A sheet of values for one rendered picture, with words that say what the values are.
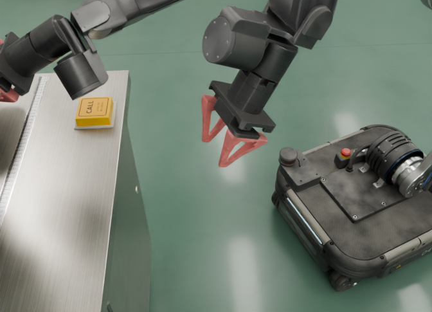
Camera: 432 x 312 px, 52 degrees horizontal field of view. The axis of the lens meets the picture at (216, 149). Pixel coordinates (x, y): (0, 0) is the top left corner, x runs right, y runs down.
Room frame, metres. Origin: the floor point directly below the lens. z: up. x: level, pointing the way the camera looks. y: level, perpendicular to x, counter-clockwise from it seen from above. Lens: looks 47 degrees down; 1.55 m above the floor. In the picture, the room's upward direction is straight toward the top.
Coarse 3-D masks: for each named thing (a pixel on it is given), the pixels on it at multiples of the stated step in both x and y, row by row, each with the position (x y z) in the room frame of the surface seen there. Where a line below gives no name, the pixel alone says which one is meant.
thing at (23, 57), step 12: (12, 36) 0.64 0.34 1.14; (24, 36) 0.60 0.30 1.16; (12, 48) 0.59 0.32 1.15; (24, 48) 0.58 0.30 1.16; (0, 60) 0.57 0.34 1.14; (12, 60) 0.58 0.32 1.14; (24, 60) 0.57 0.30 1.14; (36, 60) 0.58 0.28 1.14; (48, 60) 0.58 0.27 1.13; (0, 72) 0.55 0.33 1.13; (12, 72) 0.57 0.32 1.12; (24, 72) 0.57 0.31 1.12; (36, 72) 0.59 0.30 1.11; (12, 84) 0.55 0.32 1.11; (24, 84) 0.56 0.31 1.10
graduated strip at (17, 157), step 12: (36, 96) 0.77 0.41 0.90; (36, 108) 0.73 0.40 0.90; (24, 120) 0.69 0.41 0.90; (24, 132) 0.65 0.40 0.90; (24, 144) 0.62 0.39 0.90; (12, 156) 0.59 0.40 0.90; (12, 168) 0.56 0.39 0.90; (12, 180) 0.53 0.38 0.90; (0, 192) 0.50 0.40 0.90; (0, 204) 0.47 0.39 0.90; (0, 216) 0.44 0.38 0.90; (0, 228) 0.42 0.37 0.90
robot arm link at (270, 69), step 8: (272, 40) 0.48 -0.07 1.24; (280, 40) 0.50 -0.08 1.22; (288, 40) 0.51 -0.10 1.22; (272, 48) 0.48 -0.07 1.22; (280, 48) 0.48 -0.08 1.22; (288, 48) 0.49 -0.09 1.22; (296, 48) 0.50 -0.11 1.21; (264, 56) 0.48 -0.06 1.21; (272, 56) 0.48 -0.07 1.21; (280, 56) 0.48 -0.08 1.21; (288, 56) 0.48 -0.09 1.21; (264, 64) 0.48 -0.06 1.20; (272, 64) 0.48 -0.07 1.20; (280, 64) 0.48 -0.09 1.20; (288, 64) 0.49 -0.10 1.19; (248, 72) 0.49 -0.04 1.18; (256, 72) 0.48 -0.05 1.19; (264, 72) 0.47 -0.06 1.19; (272, 72) 0.47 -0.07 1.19; (280, 72) 0.48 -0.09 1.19; (264, 80) 0.48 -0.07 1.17; (272, 80) 0.47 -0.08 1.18
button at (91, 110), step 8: (104, 96) 0.74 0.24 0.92; (80, 104) 0.71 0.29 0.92; (88, 104) 0.71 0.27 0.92; (96, 104) 0.71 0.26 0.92; (104, 104) 0.71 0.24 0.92; (112, 104) 0.73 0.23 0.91; (80, 112) 0.69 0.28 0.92; (88, 112) 0.69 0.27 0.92; (96, 112) 0.69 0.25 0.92; (104, 112) 0.69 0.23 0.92; (80, 120) 0.67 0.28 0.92; (88, 120) 0.67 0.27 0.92; (96, 120) 0.67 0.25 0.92; (104, 120) 0.67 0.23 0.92
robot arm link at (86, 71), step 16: (96, 0) 0.63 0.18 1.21; (80, 16) 0.61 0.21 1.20; (96, 16) 0.61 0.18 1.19; (80, 32) 0.61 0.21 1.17; (64, 64) 0.56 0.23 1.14; (80, 64) 0.57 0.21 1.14; (96, 64) 0.58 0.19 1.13; (64, 80) 0.55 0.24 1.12; (80, 80) 0.55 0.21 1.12; (96, 80) 0.56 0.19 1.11; (80, 96) 0.56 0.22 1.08
